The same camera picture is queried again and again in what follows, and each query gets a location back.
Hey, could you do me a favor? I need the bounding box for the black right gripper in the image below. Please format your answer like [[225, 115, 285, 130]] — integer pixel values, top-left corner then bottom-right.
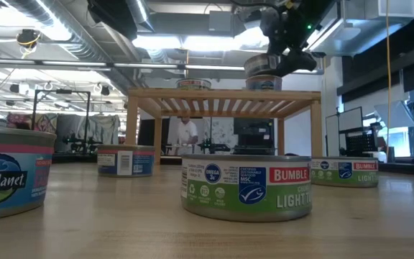
[[259, 3, 318, 78]]

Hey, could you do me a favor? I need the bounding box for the Wild Planet blue tuna can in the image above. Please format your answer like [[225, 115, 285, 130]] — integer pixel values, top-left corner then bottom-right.
[[0, 126, 58, 223], [243, 53, 282, 77], [96, 144, 157, 178], [244, 74, 283, 91]]

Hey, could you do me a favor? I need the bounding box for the Bumble Bee green tuna can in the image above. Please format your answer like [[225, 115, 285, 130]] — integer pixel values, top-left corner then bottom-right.
[[180, 154, 313, 223], [175, 78, 212, 91], [310, 156, 380, 188]]

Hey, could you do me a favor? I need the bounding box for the wooden slatted shelf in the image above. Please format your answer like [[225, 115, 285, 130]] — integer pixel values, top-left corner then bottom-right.
[[126, 88, 323, 166]]

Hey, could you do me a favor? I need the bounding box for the ceiling strip light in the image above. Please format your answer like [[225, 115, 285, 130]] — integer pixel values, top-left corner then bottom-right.
[[185, 64, 246, 71], [113, 63, 179, 70], [41, 60, 113, 68]]

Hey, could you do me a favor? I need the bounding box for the white board panel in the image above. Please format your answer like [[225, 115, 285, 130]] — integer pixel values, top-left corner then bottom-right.
[[324, 113, 340, 158]]

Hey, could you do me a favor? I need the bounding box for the black cabinet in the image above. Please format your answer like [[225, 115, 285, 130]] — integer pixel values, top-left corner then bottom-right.
[[232, 117, 276, 156]]

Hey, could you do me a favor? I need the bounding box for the patterned white panel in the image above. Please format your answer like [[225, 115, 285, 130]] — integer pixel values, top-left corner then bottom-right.
[[202, 117, 235, 148]]

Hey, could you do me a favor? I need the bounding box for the black crate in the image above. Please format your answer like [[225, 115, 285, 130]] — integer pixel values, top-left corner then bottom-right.
[[345, 131, 380, 158]]

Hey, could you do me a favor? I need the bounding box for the grey cloth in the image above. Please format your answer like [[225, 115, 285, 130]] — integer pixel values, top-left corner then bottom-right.
[[55, 114, 121, 145]]

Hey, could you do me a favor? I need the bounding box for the white shade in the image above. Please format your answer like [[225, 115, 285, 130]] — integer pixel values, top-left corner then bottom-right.
[[373, 100, 414, 130]]

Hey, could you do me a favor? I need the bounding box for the colourful cloth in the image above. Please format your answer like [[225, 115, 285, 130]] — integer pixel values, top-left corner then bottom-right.
[[6, 112, 59, 134]]

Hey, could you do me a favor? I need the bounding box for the person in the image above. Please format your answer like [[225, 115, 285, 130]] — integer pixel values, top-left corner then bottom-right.
[[176, 115, 200, 156]]

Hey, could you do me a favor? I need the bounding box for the narrow spiral ventilation duct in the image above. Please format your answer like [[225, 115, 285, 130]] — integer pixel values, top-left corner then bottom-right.
[[124, 0, 157, 33]]

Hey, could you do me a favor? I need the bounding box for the large spiral ventilation duct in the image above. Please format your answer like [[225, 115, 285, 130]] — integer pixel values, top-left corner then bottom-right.
[[4, 0, 139, 94]]

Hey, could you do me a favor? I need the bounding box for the white ceiling duct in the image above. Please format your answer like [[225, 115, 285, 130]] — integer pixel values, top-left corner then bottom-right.
[[305, 0, 414, 58]]

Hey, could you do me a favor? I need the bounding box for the grey rectangular duct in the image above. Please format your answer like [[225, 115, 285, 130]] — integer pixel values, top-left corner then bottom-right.
[[145, 9, 237, 37]]

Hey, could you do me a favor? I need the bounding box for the black yellow cable reel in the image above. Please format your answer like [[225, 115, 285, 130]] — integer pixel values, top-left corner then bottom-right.
[[15, 28, 42, 58]]

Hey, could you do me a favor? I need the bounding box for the black frame stand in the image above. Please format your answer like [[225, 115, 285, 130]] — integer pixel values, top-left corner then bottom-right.
[[31, 88, 92, 152]]

